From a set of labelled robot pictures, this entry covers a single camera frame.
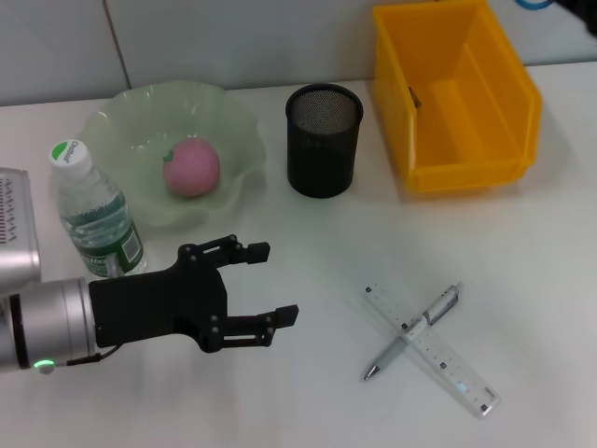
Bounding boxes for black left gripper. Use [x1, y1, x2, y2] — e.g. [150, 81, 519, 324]
[88, 234, 300, 355]

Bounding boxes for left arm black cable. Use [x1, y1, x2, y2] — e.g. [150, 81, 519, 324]
[36, 345, 118, 375]

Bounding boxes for black mesh pen holder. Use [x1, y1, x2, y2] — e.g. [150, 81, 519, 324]
[285, 82, 365, 199]

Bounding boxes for pink toy peach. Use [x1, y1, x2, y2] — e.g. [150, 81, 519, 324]
[161, 137, 221, 200]

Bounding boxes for yellow plastic bin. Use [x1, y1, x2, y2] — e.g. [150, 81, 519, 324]
[371, 0, 545, 195]

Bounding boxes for silver ballpoint pen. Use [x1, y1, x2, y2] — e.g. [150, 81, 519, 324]
[362, 281, 465, 383]

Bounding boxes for green wavy glass fruit plate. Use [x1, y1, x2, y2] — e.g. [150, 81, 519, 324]
[76, 79, 268, 232]

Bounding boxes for clear green-label water bottle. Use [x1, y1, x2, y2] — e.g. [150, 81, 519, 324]
[48, 138, 149, 280]

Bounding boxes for transparent plastic ruler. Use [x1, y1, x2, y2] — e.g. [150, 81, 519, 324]
[344, 282, 503, 419]

